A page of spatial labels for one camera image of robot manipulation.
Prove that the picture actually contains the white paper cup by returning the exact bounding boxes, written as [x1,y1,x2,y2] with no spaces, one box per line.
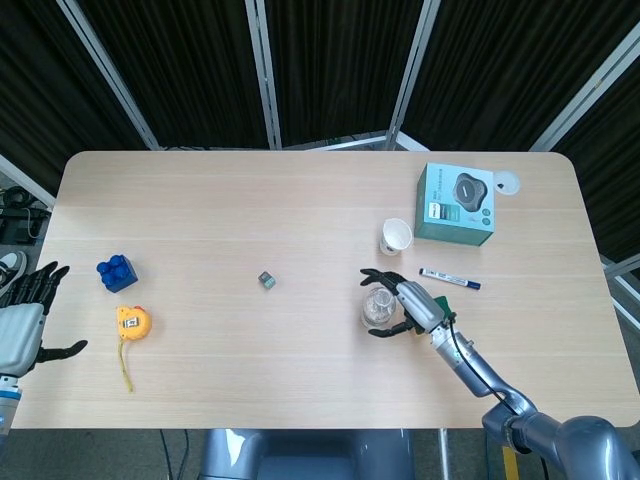
[378,217,414,256]

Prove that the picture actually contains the green yellow sponge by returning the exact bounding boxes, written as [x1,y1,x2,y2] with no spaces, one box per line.
[412,294,457,335]

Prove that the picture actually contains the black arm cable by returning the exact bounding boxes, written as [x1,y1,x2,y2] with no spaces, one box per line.
[446,312,521,416]

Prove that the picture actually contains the clear plastic bottle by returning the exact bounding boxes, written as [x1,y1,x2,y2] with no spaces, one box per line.
[359,288,400,330]

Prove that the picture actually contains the black floor equipment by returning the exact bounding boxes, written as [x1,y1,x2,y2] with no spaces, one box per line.
[0,185,51,245]

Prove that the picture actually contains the teal product box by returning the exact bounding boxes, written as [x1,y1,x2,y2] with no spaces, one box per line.
[413,161,497,248]

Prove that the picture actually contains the blue white marker pen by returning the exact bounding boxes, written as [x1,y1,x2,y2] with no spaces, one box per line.
[418,267,483,291]

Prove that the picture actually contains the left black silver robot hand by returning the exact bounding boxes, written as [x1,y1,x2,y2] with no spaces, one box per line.
[0,259,89,379]

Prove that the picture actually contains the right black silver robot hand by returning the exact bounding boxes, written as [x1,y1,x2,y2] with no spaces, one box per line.
[359,268,451,339]

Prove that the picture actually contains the yellow tape measure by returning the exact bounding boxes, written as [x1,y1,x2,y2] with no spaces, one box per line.
[115,304,153,394]

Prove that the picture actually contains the aluminium screen frame post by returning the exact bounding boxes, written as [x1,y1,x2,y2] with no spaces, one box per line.
[602,254,640,321]
[243,0,283,150]
[0,153,56,207]
[384,0,441,150]
[56,0,161,150]
[528,22,640,151]

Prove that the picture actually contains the blue toy brick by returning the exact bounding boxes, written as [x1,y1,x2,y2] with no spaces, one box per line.
[95,254,139,293]

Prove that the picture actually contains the grey-blue robot torso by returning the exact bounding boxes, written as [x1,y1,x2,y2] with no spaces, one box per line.
[199,428,415,480]

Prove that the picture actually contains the white grey shoe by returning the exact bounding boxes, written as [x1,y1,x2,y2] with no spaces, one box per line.
[0,251,29,287]

